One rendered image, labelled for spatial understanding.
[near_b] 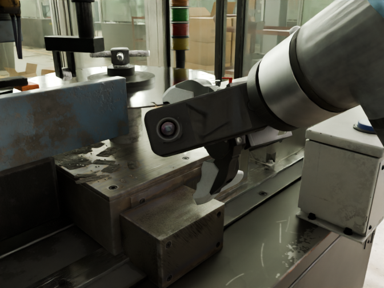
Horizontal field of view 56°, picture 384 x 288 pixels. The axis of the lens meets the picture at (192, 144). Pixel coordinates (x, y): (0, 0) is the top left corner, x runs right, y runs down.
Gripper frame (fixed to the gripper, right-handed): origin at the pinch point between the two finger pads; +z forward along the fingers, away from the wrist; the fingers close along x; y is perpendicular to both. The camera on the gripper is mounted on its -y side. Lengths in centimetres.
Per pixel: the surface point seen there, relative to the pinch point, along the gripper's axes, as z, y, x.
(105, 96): -7.7, -10.0, 6.0
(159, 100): -0.5, -0.3, 7.1
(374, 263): 71, 116, -60
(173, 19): 22.2, 21.6, 33.1
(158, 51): 55, 34, 42
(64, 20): 100, 21, 81
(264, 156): 15.1, 27.5, -3.3
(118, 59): 5.5, -1.6, 16.3
